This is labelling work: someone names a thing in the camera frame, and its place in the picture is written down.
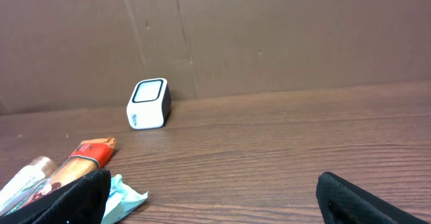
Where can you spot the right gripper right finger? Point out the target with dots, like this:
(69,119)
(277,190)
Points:
(342,202)

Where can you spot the orange spaghetti packet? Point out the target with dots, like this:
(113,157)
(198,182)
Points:
(90,155)

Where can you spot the white barcode scanner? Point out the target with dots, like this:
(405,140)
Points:
(149,105)

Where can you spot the teal snack packet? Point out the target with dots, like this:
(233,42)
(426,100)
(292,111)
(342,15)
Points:
(122,200)

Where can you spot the white tube gold cap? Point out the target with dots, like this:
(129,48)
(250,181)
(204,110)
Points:
(25,181)

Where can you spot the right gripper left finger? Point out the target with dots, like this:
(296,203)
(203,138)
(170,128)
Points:
(81,201)

